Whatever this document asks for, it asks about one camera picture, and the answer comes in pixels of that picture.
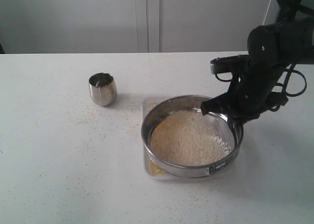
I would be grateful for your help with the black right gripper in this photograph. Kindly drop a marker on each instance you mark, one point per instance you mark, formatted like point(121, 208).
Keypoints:
point(254, 89)

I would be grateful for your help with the grain mixture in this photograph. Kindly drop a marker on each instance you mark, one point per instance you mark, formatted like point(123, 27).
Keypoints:
point(188, 138)

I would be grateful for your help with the round steel mesh sieve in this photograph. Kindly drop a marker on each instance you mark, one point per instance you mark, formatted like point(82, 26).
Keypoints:
point(171, 170)

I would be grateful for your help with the stainless steel cup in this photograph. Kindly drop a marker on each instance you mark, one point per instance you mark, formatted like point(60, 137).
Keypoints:
point(102, 89)

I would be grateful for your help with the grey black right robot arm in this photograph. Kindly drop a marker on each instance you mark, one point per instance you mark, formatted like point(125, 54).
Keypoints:
point(289, 42)

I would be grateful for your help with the fine yellow sieved grains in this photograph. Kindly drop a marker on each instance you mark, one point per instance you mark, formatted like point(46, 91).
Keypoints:
point(154, 169)

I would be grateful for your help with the white plastic tray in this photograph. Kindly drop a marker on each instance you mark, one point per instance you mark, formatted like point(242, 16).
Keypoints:
point(149, 103)

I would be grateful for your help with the white cabinet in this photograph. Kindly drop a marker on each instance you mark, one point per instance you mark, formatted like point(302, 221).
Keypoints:
point(128, 26)

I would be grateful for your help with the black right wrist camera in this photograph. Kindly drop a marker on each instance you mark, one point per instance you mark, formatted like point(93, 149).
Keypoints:
point(228, 64)

